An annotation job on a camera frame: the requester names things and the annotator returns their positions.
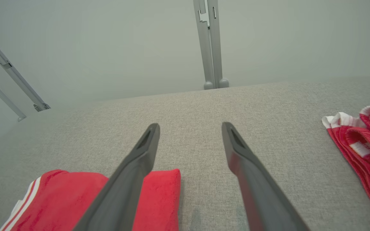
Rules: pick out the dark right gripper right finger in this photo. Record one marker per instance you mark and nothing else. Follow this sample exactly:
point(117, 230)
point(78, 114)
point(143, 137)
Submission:
point(259, 192)

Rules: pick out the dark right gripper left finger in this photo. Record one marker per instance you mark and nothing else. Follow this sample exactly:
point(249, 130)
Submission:
point(124, 192)

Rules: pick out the red basketball jersey white trim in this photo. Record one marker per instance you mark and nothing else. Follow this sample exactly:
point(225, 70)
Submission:
point(159, 199)

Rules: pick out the red shorts with white stripe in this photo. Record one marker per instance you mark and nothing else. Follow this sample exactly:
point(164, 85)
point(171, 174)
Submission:
point(365, 150)

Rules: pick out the grey partition post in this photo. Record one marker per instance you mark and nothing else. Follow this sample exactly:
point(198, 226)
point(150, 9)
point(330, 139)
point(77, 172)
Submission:
point(210, 57)

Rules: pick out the grey metal rail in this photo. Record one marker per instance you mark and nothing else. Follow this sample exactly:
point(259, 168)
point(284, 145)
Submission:
point(2, 96)
point(11, 69)

